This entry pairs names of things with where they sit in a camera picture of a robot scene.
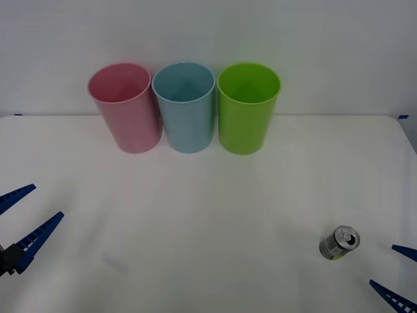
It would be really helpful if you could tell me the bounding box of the black and silver drink can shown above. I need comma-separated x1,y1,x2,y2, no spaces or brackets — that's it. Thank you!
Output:
318,225,361,261

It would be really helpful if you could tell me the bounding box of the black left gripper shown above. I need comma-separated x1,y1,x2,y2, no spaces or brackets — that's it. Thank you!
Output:
0,183,65,278

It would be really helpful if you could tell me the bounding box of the green plastic bin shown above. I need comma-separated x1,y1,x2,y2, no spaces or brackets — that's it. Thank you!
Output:
217,62,282,155

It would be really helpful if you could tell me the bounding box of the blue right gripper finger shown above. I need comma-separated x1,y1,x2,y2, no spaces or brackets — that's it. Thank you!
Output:
369,278,417,313
391,244,417,263

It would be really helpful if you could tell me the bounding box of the pale blue plastic bin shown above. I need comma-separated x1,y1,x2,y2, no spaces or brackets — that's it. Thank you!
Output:
151,61,216,154

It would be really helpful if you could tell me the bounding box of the pink plastic bin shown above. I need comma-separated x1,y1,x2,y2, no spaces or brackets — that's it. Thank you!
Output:
87,62,163,155

